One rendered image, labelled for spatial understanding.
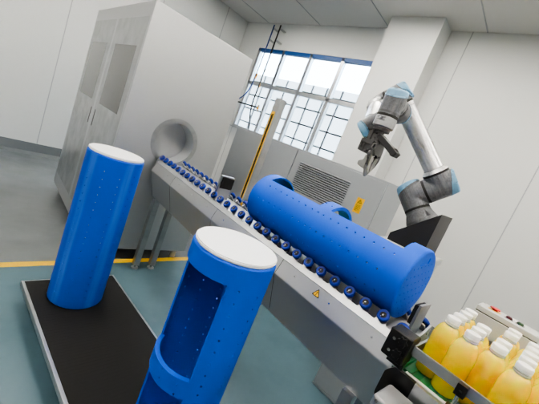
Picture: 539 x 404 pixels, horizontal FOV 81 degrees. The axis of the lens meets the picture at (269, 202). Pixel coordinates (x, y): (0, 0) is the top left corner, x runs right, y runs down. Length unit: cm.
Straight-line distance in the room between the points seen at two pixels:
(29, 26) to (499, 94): 569
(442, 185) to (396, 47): 277
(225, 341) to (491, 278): 337
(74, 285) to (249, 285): 126
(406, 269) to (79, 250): 157
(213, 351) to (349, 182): 235
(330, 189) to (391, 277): 210
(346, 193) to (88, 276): 222
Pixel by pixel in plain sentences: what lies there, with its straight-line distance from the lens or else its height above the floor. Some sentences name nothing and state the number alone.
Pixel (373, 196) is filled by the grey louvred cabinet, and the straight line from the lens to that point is 300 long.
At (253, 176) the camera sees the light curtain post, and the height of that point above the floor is 110.
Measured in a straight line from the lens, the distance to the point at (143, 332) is 203.
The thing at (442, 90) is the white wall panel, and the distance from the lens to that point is 449.
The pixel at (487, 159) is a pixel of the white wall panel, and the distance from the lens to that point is 415.
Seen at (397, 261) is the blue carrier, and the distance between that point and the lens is 119.
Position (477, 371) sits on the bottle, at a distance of 114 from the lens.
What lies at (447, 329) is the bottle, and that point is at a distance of 114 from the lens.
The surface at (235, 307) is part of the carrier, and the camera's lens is 98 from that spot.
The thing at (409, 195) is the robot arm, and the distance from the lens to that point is 211.
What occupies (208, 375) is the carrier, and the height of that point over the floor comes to 65.
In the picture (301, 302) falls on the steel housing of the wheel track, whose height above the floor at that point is 80.
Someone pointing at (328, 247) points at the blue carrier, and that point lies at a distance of 130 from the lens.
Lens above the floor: 138
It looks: 10 degrees down
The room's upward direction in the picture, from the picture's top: 22 degrees clockwise
